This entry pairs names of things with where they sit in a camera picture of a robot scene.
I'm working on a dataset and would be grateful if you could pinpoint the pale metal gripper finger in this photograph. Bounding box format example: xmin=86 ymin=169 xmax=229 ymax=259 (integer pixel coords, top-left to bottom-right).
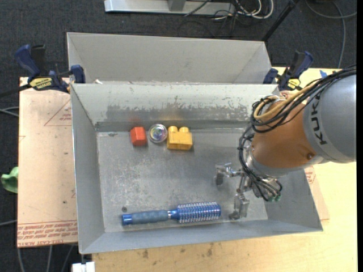
xmin=228 ymin=193 xmax=251 ymax=220
xmin=214 ymin=162 xmax=238 ymax=186

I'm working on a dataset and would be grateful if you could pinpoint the yellow toy building brick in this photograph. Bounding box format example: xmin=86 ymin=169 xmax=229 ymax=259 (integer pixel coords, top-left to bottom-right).
xmin=166 ymin=125 xmax=194 ymax=151

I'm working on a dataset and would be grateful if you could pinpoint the blue round hairbrush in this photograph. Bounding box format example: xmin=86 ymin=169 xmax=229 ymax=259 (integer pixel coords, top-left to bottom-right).
xmin=121 ymin=201 xmax=222 ymax=227

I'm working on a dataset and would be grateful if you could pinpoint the grey metal bin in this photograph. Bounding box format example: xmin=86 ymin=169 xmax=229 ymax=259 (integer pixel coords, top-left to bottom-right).
xmin=66 ymin=32 xmax=324 ymax=254

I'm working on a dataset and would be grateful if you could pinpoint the clear iridescent glass ball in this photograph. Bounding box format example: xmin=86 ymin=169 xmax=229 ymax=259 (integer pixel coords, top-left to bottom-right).
xmin=148 ymin=123 xmax=168 ymax=145

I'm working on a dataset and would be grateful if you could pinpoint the red toy block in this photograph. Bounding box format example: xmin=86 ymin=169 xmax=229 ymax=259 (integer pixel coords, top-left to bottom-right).
xmin=130 ymin=126 xmax=149 ymax=147

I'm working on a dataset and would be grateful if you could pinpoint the brown cardboard board, red print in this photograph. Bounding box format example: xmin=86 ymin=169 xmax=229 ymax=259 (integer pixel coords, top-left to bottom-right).
xmin=16 ymin=76 xmax=331 ymax=249

